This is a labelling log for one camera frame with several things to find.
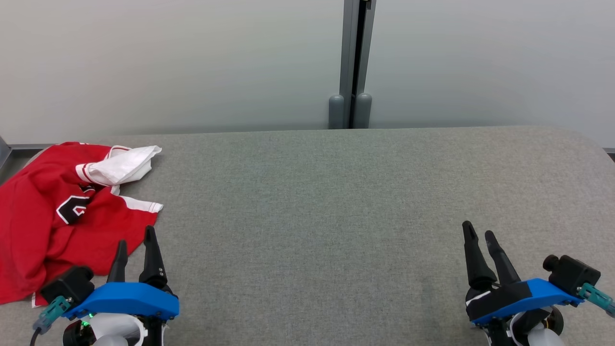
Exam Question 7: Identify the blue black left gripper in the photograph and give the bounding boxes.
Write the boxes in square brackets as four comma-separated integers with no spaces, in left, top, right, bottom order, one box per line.
[62,225,180,346]

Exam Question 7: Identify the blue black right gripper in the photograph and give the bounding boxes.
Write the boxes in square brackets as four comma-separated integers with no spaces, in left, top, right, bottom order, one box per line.
[462,221,584,346]

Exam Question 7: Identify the red shorts with white trim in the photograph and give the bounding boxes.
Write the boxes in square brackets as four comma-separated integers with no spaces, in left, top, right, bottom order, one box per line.
[0,192,164,308]

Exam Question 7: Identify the teal left cable connector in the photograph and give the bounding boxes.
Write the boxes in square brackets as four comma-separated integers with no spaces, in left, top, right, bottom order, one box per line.
[33,296,73,334]

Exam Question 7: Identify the teal cable connector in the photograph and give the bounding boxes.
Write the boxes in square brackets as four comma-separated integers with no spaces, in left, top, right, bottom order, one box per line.
[578,284,615,318]
[33,296,73,334]

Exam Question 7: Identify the teal right cable connector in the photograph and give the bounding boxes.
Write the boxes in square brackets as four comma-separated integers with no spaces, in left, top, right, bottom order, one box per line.
[578,284,615,318]

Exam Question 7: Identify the grey cylindrical post foot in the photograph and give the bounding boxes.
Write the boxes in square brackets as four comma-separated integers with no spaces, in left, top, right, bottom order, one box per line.
[329,94,345,129]
[354,93,372,129]

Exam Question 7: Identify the grey partition post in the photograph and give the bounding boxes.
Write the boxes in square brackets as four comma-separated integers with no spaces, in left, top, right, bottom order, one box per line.
[339,0,377,129]

